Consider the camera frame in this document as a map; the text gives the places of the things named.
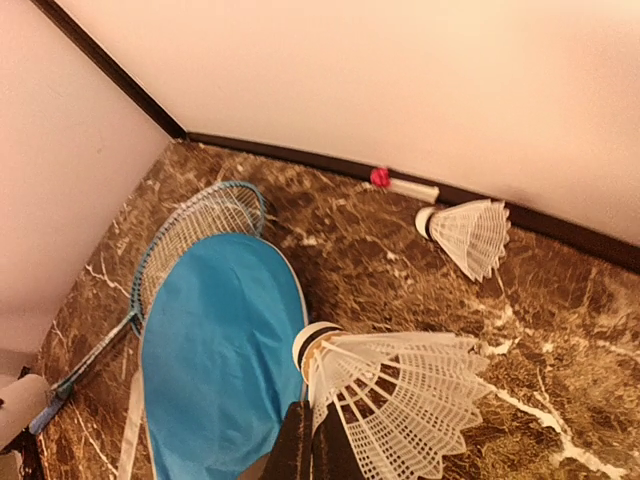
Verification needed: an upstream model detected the right gripper black triangular right finger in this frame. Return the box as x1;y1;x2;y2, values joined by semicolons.
312;404;364;480

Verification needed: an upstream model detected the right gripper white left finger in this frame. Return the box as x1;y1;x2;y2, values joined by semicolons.
260;401;312;480

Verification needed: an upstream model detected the white shuttlecock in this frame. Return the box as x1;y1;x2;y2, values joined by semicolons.
292;322;491;479

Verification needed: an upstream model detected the white shuttlecock tube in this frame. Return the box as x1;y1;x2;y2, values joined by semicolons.
0;374;50;448

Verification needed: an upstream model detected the blue badminton racket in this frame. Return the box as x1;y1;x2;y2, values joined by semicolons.
28;180;266;435

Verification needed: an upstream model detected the blue racket cover bag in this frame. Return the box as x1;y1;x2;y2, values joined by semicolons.
118;233;308;479

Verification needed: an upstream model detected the small pink object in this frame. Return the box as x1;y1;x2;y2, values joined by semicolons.
370;167;392;189

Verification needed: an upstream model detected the white shuttlecock back wall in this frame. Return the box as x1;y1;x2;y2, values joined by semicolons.
414;199;511;282

